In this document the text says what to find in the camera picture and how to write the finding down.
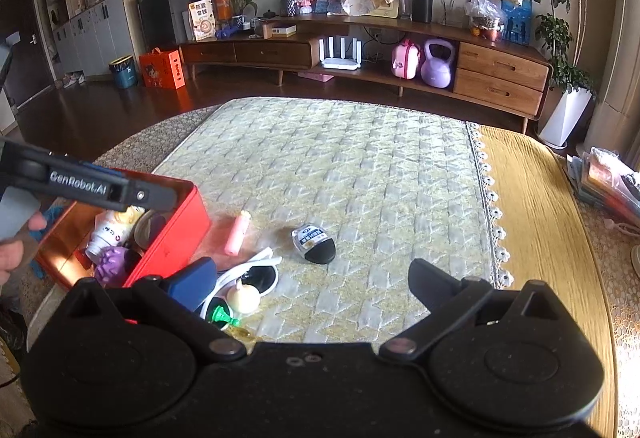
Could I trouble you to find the tape roll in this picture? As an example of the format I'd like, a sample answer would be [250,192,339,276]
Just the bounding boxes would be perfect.
[134,210,168,249]

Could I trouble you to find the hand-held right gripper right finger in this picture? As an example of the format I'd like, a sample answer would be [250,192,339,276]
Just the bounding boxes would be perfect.
[379,259,571,361]

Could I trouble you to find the pink toy case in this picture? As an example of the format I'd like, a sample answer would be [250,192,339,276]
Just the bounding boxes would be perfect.
[391,39,421,80]

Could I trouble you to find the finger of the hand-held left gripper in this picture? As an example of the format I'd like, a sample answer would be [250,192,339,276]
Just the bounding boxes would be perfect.
[74,161,130,181]
[119,178,180,212]

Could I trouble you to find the purple spiky toy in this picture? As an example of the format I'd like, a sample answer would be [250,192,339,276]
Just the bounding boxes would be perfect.
[95,248,141,288]

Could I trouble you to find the white sunglasses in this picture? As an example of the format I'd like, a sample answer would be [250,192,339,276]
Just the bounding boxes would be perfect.
[200,247,282,319]

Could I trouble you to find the stack of books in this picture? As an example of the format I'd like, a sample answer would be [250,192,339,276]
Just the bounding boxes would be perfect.
[567,147,640,224]

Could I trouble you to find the person's left hand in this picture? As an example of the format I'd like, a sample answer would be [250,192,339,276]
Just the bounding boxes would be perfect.
[0,212,48,286]

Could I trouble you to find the white orange snack box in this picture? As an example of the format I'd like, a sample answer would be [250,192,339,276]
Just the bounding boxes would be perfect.
[188,0,217,42]

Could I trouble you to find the dark door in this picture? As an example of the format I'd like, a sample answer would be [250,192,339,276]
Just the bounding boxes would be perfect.
[0,0,53,111]

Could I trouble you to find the white router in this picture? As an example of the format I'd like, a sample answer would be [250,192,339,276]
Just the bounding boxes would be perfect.
[319,36,362,71]

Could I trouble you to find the tall green plant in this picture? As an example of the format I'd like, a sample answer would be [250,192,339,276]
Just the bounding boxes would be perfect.
[525,0,613,94]

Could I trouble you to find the orange gift box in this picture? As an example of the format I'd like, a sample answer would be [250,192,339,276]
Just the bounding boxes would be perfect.
[138,48,186,90]

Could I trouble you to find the quilted pale mat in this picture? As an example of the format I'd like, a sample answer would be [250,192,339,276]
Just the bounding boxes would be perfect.
[150,97,513,344]

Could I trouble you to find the yellow table cover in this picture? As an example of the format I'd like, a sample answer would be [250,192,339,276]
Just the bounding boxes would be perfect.
[477,124,617,438]

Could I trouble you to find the beige curtain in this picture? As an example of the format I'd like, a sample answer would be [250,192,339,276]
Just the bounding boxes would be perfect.
[585,0,640,154]

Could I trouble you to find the cream bulb-shaped toy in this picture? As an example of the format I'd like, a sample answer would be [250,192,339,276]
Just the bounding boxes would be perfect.
[227,278,262,314]

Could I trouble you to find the white planter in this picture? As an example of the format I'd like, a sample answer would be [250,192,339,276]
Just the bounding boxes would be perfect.
[537,85,596,150]

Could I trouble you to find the white bottle yellow label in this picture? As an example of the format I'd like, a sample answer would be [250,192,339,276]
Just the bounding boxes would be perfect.
[85,207,146,264]

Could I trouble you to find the small potted plant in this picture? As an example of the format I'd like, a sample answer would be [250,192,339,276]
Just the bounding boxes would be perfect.
[222,0,256,31]

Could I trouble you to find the purple kettlebell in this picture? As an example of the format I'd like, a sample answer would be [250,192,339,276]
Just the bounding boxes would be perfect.
[420,38,456,88]

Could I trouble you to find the blue picture box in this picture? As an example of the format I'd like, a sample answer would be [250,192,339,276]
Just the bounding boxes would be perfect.
[500,0,533,44]

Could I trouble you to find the red tin box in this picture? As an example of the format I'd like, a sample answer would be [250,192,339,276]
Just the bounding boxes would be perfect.
[32,168,212,291]

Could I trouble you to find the small yellow white box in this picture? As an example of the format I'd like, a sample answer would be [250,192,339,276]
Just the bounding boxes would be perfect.
[262,22,297,40]

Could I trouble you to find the black cabinet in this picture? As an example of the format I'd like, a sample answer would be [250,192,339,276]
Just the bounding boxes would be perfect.
[136,0,202,54]

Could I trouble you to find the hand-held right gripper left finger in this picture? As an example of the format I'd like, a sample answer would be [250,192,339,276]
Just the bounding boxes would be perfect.
[65,257,248,361]

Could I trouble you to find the clear plastic bag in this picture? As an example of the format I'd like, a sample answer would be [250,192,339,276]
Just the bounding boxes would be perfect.
[465,0,506,41]

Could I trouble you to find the pink tube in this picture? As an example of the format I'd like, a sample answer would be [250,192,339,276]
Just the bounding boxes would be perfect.
[224,210,250,255]

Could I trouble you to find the wooden TV cabinet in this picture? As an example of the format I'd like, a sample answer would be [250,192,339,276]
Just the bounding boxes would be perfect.
[179,13,553,134]

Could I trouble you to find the orange paper bag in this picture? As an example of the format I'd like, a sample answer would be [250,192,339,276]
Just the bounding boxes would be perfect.
[189,0,233,26]

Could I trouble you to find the black item white label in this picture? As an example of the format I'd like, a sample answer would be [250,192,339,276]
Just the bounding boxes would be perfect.
[291,226,336,264]

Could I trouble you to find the teal trash bin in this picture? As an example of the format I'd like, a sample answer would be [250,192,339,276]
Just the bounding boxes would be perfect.
[109,55,138,89]

